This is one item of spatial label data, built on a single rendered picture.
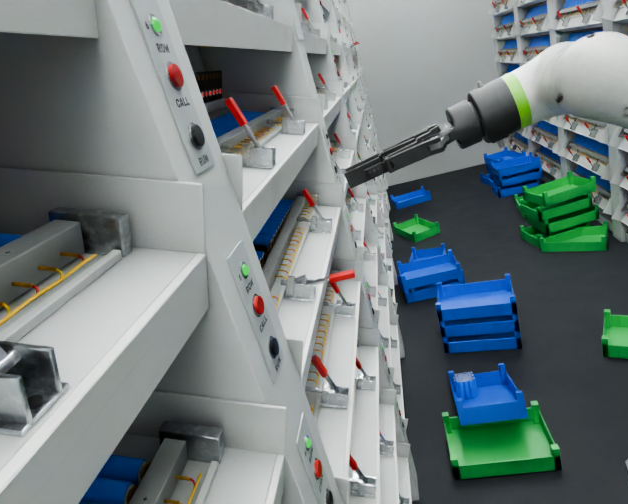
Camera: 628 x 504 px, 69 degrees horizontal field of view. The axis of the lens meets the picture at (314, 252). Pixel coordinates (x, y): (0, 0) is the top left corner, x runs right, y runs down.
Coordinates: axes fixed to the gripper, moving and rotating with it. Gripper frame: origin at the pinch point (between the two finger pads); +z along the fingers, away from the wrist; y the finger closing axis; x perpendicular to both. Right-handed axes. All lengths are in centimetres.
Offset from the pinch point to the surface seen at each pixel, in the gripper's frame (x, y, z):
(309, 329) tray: -8.1, -35.0, 10.3
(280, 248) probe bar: -2.4, -16.5, 15.4
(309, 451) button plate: -13, -50, 11
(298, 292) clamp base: -6.0, -27.8, 11.9
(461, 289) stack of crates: -86, 102, -4
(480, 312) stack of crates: -87, 82, -8
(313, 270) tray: -7.3, -18.3, 11.7
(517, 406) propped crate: -92, 34, -8
